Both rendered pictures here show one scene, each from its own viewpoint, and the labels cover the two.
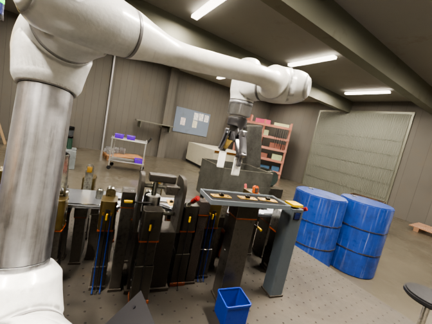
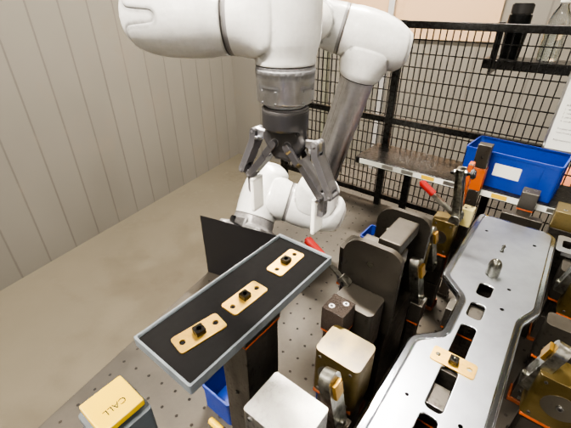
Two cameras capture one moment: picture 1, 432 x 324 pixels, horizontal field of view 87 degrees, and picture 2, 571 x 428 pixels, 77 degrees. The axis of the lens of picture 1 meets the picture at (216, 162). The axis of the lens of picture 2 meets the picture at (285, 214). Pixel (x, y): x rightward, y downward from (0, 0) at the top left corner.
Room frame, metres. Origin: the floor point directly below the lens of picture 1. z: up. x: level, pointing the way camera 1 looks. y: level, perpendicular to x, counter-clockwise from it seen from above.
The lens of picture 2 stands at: (1.38, -0.33, 1.62)
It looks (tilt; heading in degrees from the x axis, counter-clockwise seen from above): 31 degrees down; 151
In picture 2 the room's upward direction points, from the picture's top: straight up
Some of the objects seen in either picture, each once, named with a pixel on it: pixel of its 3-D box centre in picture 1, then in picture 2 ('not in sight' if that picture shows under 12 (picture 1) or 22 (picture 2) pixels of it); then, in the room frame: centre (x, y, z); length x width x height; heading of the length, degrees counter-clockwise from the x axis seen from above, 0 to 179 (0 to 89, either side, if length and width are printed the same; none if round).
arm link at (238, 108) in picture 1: (239, 109); (285, 85); (0.88, -0.05, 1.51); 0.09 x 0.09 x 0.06
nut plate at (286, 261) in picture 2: (221, 195); (285, 260); (0.88, -0.05, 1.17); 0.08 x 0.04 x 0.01; 115
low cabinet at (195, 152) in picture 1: (217, 158); not in sight; (9.02, -0.03, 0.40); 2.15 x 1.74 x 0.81; 33
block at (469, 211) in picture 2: not in sight; (455, 254); (0.82, 0.64, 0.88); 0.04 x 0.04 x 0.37; 23
